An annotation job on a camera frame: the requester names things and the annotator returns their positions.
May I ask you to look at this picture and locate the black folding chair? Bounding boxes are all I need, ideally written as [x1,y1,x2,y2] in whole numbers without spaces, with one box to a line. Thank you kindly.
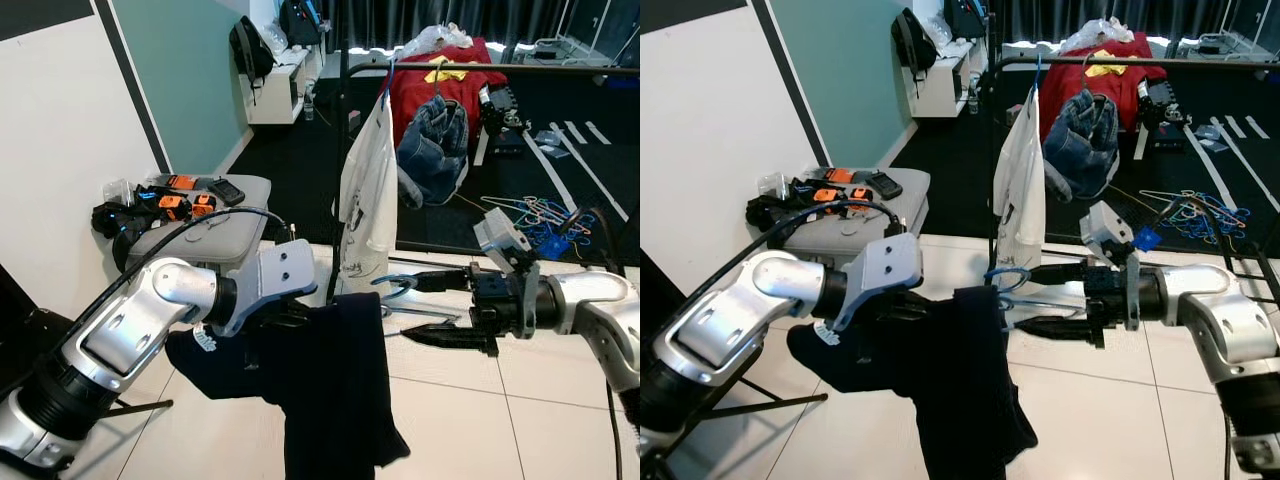
[640,250,831,480]
[0,265,176,421]

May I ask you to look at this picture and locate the white plastic bag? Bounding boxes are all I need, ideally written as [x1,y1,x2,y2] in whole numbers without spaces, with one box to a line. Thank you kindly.
[1060,18,1131,51]
[400,25,471,56]

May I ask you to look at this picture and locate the black strap bag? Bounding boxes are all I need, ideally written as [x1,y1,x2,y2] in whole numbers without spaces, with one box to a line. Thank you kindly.
[92,195,156,271]
[745,190,811,241]

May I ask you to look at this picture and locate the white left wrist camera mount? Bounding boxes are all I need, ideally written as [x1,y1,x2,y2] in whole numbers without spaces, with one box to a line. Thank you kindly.
[835,232,923,331]
[210,238,319,338]

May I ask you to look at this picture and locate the black metal machine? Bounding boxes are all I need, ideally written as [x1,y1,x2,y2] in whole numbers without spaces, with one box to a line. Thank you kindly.
[478,85,526,136]
[1135,78,1186,131]

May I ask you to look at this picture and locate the dark curtain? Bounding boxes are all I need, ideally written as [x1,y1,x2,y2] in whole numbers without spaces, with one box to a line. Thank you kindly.
[320,0,640,51]
[985,0,1280,46]

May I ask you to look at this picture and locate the white shelf unit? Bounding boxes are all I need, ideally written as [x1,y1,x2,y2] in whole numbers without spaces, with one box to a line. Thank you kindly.
[905,35,991,119]
[245,40,326,126]

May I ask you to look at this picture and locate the white t-shirt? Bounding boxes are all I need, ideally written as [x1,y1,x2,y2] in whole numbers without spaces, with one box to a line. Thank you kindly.
[992,85,1046,276]
[338,88,401,296]

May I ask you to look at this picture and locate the grey padded ottoman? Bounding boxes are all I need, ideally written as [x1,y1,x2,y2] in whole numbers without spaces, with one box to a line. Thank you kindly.
[795,168,931,266]
[125,172,273,276]

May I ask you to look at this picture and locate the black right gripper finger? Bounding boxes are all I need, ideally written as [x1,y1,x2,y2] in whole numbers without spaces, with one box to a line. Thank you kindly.
[1020,312,1106,349]
[1030,262,1091,286]
[400,320,501,358]
[405,265,476,294]

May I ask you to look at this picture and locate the dark blue denim shorts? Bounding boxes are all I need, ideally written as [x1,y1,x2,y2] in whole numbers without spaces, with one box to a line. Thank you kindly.
[395,95,471,208]
[1042,90,1119,201]

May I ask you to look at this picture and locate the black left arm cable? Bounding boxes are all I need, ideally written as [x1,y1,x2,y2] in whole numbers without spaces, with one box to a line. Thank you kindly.
[735,198,906,301]
[108,205,296,301]

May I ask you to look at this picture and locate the dark blue plastic hanger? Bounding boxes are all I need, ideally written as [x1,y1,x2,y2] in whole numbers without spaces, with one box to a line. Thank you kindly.
[983,263,1086,326]
[375,275,471,336]

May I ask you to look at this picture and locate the black backpack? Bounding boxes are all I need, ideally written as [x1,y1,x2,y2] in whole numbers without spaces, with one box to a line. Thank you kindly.
[228,15,276,86]
[278,0,323,46]
[890,8,939,81]
[945,0,991,39]

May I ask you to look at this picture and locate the dark navy garment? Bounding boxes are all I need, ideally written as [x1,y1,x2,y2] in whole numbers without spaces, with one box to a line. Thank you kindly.
[785,285,1041,480]
[165,290,411,480]

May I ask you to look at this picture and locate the coloured hanger pile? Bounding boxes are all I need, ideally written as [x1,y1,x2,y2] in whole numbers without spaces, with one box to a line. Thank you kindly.
[1138,188,1251,246]
[480,195,601,261]

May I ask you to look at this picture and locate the red flag with yellow star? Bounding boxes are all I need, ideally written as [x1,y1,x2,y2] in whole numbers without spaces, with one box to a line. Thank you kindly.
[390,40,508,136]
[1038,32,1156,131]

